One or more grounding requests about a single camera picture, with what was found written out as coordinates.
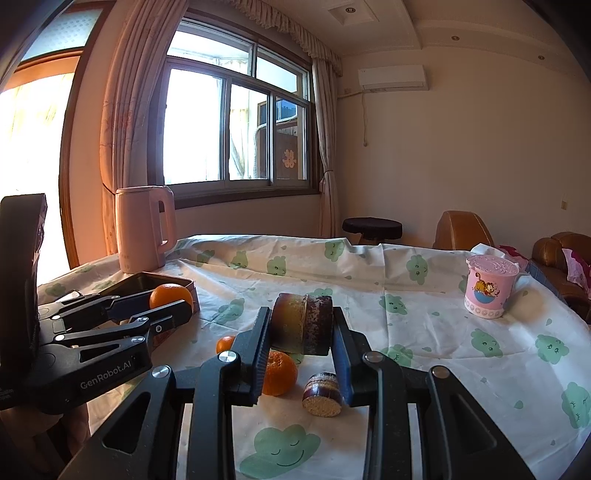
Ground large rough-skinned orange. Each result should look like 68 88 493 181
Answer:
262 351 298 398

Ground narrow beige curtain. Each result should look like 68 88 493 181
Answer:
311 58 342 238

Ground pink floral cushion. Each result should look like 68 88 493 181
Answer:
561 247 591 296

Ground wide pink patterned curtain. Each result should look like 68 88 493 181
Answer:
99 0 190 257

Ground wooden framed glass door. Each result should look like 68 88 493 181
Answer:
0 4 116 287

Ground white wall air conditioner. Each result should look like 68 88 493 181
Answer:
358 65 429 92

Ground white crumpled cloth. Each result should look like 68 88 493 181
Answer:
470 242 529 271

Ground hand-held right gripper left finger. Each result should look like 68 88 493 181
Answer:
58 306 273 480

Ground round dark stool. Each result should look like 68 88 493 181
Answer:
342 217 403 245

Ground pink metal tin box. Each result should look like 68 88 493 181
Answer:
95 271 200 349

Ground blue denim cloth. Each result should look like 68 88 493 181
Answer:
526 261 561 296

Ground pink electric kettle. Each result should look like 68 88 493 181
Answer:
115 185 178 274

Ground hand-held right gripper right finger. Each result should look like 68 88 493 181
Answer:
332 307 536 480

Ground pink cartoon cup with lid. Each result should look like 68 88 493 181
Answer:
464 255 532 320

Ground brown leather sofa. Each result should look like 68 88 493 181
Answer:
433 210 591 319

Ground sliding glass window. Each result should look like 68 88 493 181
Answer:
148 18 324 197

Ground frilled curtain valance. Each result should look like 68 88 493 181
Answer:
180 0 343 77

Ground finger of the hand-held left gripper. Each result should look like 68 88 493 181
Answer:
38 291 155 326
54 299 195 348

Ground white tablecloth with green clouds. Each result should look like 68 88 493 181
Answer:
37 234 591 480

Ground air conditioner hose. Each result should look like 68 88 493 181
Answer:
337 88 370 148

